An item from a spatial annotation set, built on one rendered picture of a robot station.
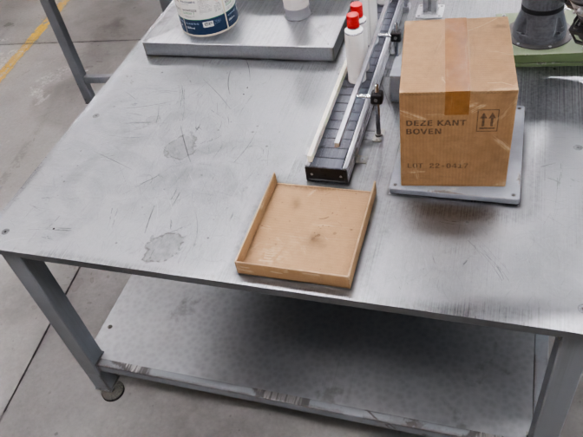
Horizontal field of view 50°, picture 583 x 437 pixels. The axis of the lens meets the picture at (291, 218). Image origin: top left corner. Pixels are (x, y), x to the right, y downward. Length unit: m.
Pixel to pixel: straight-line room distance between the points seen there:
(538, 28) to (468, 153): 0.62
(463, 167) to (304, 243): 0.41
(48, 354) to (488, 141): 1.81
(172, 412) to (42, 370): 0.56
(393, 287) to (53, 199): 0.95
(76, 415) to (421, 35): 1.68
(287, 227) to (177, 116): 0.61
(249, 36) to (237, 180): 0.65
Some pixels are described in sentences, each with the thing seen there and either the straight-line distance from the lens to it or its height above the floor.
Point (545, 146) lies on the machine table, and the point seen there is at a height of 0.83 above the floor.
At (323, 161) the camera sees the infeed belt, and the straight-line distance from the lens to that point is 1.58.
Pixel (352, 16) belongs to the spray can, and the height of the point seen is 1.08.
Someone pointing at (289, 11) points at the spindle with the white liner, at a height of 0.91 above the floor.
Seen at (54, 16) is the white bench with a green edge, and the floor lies 0.56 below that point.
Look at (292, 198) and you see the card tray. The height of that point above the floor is 0.83.
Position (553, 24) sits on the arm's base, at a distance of 2.00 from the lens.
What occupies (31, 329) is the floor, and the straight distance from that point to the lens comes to 2.70.
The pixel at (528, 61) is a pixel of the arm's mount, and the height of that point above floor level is 0.85.
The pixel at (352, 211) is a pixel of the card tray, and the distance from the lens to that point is 1.51.
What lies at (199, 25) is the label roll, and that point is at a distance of 2.19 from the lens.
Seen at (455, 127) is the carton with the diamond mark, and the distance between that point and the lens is 1.42.
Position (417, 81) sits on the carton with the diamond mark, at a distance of 1.40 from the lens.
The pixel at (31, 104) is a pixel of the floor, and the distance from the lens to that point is 3.99.
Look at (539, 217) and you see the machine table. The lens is 1.52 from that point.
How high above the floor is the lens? 1.90
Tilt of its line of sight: 45 degrees down
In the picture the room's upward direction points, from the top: 11 degrees counter-clockwise
